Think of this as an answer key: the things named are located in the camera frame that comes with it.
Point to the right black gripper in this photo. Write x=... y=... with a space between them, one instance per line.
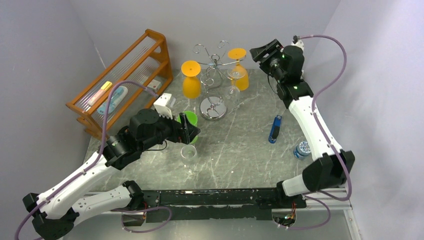
x=268 y=57

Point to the blue white bottle cap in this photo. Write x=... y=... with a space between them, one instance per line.
x=302 y=150

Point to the yellow pink highlighter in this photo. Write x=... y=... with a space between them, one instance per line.
x=103 y=89

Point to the small white red box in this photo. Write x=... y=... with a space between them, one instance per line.
x=155 y=85

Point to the orange goblet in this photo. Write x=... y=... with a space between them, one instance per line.
x=191 y=86
x=238 y=54

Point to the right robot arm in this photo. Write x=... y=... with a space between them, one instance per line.
x=331 y=164

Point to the clear wine glass front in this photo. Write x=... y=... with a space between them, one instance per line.
x=189 y=158

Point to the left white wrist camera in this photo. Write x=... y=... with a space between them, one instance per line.
x=164 y=104

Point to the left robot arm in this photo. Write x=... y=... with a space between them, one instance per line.
x=55 y=212

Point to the black base frame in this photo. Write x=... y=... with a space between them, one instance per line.
x=214 y=204

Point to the orange wooden shelf rack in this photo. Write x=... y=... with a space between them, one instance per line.
x=145 y=64

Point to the clear wine glass handled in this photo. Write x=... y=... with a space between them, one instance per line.
x=231 y=94

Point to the silver wire glass rack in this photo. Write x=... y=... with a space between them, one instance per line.
x=213 y=79

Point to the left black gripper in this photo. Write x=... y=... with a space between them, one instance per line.
x=184 y=136

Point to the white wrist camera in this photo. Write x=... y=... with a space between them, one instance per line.
x=297 y=42
x=164 y=104

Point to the green plastic goblet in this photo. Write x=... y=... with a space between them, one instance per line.
x=193 y=119

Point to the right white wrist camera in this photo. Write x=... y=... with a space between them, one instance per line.
x=297 y=42

